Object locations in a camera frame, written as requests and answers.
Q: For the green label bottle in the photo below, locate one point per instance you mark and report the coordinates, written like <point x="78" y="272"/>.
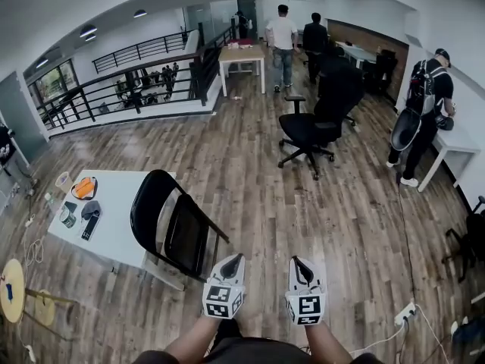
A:
<point x="68" y="218"/>

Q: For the black office chair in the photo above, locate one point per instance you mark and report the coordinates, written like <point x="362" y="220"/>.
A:
<point x="468" y="237"/>
<point x="322" y="123"/>

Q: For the small white table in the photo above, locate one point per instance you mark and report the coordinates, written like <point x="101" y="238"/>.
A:
<point x="454" y="142"/>

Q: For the person's right forearm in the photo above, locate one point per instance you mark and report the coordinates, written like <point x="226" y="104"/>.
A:
<point x="327" y="343"/>

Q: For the person's left forearm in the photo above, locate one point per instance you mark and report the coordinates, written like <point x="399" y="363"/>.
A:
<point x="197" y="339"/>

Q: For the long white desk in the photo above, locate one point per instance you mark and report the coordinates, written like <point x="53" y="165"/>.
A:
<point x="356" y="53"/>

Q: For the black phone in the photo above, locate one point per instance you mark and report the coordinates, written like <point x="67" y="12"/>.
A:
<point x="69" y="207"/>

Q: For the black object on table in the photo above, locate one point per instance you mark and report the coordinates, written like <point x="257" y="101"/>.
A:
<point x="445" y="123"/>

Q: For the orange bag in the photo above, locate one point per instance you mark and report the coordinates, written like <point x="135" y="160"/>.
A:
<point x="84" y="188"/>

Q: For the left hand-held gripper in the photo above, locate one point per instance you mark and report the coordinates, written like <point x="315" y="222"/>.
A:
<point x="223" y="300"/>

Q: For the wooden top table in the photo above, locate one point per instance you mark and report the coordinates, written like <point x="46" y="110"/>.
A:
<point x="242" y="55"/>

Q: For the black remote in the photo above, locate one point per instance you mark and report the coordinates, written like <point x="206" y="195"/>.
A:
<point x="90" y="228"/>

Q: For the black folding chair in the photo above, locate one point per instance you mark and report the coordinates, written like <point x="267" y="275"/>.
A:
<point x="151" y="203"/>

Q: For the round wooden table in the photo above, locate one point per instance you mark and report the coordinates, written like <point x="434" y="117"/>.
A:
<point x="13" y="290"/>

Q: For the paper cup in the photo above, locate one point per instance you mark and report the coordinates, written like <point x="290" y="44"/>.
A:
<point x="62" y="179"/>

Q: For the black metal railing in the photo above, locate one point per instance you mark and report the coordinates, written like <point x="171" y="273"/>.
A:
<point x="132" y="89"/>
<point x="140" y="49"/>

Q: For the gray oval shell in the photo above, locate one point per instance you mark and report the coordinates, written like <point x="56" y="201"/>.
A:
<point x="405" y="129"/>

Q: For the wooden stool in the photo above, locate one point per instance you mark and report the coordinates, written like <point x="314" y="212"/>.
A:
<point x="45" y="305"/>

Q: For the person's black trousers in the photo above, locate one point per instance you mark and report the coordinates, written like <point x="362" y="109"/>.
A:
<point x="261" y="351"/>

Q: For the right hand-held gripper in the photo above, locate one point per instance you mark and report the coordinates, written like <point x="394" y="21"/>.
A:
<point x="308" y="307"/>

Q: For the gray door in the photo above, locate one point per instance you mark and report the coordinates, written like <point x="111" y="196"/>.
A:
<point x="19" y="120"/>

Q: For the large white table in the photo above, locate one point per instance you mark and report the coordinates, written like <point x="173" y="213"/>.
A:
<point x="113" y="222"/>

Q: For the black pendant lamp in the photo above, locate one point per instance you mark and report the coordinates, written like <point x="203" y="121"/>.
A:
<point x="88" y="31"/>
<point x="140" y="13"/>
<point x="42" y="63"/>
<point x="91" y="38"/>

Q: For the white power strip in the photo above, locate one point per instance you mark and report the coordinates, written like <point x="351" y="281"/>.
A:
<point x="405" y="314"/>

